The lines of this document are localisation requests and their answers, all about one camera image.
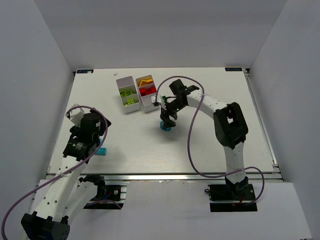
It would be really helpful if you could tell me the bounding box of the cyan rounded lego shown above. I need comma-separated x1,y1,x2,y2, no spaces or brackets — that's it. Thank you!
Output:
159,121,172,132

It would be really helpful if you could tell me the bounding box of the long cyan lego brick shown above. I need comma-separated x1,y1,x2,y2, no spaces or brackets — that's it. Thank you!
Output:
95,147,107,156

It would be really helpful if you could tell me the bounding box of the red lego piece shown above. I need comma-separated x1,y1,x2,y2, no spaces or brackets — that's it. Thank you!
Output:
148,87,157,95

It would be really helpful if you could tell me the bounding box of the red curved lego brick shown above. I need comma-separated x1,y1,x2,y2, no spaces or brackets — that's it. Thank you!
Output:
139,88,148,97

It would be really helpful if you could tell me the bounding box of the orange yellow lego brick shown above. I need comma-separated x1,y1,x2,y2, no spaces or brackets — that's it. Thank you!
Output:
138,78,154,88

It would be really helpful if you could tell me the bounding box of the pale lime small lego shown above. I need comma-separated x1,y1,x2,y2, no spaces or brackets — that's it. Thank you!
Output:
127,98,135,106

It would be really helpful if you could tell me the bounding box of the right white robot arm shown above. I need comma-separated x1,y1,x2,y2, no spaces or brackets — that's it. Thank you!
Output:
151,76,249,198

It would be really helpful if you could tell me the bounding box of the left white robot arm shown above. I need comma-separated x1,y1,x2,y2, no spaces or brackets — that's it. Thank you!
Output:
21,110,111,240

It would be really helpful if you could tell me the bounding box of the right white divided container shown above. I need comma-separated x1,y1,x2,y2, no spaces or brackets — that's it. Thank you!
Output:
135,75,159,113

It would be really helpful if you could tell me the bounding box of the white divided container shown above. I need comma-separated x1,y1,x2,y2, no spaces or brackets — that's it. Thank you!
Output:
135,75,159,113
116,76,141,114

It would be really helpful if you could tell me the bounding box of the left white divided container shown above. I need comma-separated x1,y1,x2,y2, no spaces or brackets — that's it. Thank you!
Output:
116,76,141,114

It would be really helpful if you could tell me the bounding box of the right blue table label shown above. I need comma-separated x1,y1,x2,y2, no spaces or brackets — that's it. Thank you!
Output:
224,67,243,72

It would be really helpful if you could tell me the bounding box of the blue table label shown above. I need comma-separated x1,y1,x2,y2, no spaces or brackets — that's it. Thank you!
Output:
76,69,94,74
224,67,243,72

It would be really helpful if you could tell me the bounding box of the left blue table label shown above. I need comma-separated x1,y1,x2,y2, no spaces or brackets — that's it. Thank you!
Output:
76,69,94,74

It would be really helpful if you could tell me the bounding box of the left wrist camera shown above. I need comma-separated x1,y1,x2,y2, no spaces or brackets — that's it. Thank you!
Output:
65,104,85,127

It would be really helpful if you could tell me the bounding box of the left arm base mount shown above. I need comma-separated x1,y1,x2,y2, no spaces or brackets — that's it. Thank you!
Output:
79,174,127,210

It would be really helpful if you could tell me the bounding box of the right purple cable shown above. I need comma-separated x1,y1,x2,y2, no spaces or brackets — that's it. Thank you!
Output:
156,75,265,206

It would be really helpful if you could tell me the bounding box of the purple cable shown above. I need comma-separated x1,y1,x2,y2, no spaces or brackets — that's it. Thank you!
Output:
156,75,265,206
1,106,110,240

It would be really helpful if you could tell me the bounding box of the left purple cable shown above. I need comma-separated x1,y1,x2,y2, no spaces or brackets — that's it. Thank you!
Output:
1,106,110,240

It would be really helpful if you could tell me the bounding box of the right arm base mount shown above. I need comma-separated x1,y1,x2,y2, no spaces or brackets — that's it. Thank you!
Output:
204,184,258,213

